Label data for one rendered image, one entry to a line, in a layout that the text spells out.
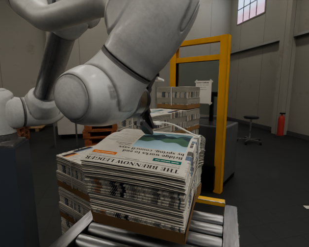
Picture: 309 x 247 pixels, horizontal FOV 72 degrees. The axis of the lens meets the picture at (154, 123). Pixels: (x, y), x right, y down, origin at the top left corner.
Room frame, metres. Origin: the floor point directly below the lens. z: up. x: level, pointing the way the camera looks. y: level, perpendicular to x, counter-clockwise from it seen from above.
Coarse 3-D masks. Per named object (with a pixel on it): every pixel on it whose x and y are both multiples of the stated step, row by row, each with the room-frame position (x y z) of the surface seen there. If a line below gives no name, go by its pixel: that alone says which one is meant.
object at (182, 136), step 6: (114, 132) 0.70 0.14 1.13; (120, 132) 0.71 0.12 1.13; (126, 132) 0.71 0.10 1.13; (132, 132) 0.71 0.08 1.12; (138, 132) 0.71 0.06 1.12; (156, 132) 0.71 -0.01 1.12; (162, 132) 0.71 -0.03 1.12; (168, 132) 0.72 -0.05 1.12; (174, 138) 0.63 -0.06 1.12; (180, 138) 0.63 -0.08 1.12; (186, 138) 0.63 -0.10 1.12; (192, 138) 0.64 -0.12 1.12; (198, 138) 0.65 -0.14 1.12
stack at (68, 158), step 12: (60, 156) 1.35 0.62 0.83; (72, 156) 1.34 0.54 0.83; (60, 168) 1.36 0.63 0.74; (72, 168) 1.27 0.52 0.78; (60, 180) 1.36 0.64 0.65; (72, 180) 1.27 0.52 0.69; (84, 180) 1.19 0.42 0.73; (60, 192) 1.36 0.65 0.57; (84, 192) 1.19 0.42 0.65; (60, 204) 1.37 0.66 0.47; (72, 204) 1.29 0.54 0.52; (84, 204) 1.20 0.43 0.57; (72, 216) 1.29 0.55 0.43
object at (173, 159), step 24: (120, 144) 0.60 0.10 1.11; (144, 144) 0.60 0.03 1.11; (168, 144) 0.59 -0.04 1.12; (192, 144) 0.58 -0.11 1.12; (96, 168) 0.53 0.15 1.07; (120, 168) 0.50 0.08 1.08; (144, 168) 0.48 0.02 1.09; (168, 168) 0.48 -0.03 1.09; (192, 168) 0.54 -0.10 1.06; (96, 192) 0.56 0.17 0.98; (120, 192) 0.53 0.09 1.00; (144, 192) 0.50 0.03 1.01; (168, 192) 0.48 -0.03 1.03; (192, 192) 0.61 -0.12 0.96; (120, 216) 0.55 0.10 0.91; (144, 216) 0.53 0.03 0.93; (168, 216) 0.50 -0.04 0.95
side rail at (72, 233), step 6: (90, 210) 0.77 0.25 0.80; (84, 216) 0.73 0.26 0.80; (90, 216) 0.73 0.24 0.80; (78, 222) 0.69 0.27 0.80; (84, 222) 0.69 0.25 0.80; (90, 222) 0.69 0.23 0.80; (72, 228) 0.66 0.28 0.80; (78, 228) 0.66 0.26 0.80; (84, 228) 0.66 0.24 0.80; (66, 234) 0.63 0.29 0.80; (72, 234) 0.63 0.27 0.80; (78, 234) 0.63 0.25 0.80; (60, 240) 0.60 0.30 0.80; (66, 240) 0.60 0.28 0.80; (72, 240) 0.60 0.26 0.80; (54, 246) 0.57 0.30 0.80; (60, 246) 0.57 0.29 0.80; (66, 246) 0.58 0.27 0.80; (72, 246) 0.60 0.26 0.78
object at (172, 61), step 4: (176, 52) 2.88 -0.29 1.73; (176, 56) 2.88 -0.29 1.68; (172, 60) 2.82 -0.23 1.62; (172, 64) 2.82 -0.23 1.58; (176, 64) 2.83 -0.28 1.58; (172, 68) 2.82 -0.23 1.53; (176, 68) 2.83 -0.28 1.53; (172, 72) 2.82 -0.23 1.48; (176, 72) 2.83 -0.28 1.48; (172, 76) 2.82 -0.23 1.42; (176, 76) 2.83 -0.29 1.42; (172, 80) 2.82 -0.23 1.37; (176, 80) 2.83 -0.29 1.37; (172, 84) 2.82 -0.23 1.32; (176, 84) 2.83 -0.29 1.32
